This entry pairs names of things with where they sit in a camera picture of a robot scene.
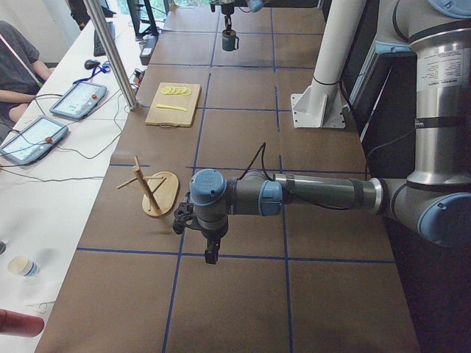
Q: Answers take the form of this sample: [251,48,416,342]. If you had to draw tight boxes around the white paper cup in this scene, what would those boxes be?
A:
[7,255,40,277]

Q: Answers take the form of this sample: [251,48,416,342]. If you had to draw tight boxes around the black keyboard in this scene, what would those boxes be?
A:
[93,21,115,57]

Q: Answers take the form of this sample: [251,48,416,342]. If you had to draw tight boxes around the near teach pendant tablet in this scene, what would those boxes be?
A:
[1,116,68,165]

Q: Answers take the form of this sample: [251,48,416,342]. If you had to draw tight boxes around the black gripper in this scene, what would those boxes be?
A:
[172,193,229,264]

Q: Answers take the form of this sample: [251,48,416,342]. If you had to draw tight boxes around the blue lanyard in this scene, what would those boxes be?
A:
[72,60,112,85]

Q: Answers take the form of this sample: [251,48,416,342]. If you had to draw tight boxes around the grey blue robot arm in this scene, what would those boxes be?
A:
[173,1,470,264]

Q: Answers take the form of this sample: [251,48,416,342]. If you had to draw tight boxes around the dark green metal mug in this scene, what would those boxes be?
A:
[222,29,239,51]

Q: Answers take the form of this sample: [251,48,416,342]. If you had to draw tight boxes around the yellow plastic knife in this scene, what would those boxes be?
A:
[155,104,188,112]

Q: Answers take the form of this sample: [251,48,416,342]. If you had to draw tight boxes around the aluminium frame post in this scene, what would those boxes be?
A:
[84,0,138,111]

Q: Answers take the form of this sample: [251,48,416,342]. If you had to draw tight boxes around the wooden cup storage rack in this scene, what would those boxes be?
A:
[117,155,180,218]

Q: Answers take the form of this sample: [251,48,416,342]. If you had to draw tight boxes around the wooden cutting board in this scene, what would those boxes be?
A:
[145,82,201,127]

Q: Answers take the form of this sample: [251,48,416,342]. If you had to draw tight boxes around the teach pendant tablet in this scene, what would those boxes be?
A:
[49,82,107,121]
[1,116,68,165]

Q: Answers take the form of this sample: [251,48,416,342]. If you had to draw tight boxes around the black power adapter box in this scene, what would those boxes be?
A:
[140,35,158,65]

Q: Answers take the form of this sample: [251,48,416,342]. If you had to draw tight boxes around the black computer mouse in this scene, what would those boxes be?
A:
[84,60,100,70]

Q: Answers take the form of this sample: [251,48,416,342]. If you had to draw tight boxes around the seated person grey shirt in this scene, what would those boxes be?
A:
[1,21,53,126]

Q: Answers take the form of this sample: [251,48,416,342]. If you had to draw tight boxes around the far teach pendant tablet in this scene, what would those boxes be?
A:
[49,82,107,121]

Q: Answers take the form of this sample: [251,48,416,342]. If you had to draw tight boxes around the white mounting post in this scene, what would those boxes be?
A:
[291,0,366,129]

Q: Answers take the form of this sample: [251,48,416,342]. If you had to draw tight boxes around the black monitor stand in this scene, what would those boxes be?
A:
[127,0,159,41]

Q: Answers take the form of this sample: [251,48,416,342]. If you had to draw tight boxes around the red cylinder bottle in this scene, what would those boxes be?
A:
[1,309,45,338]

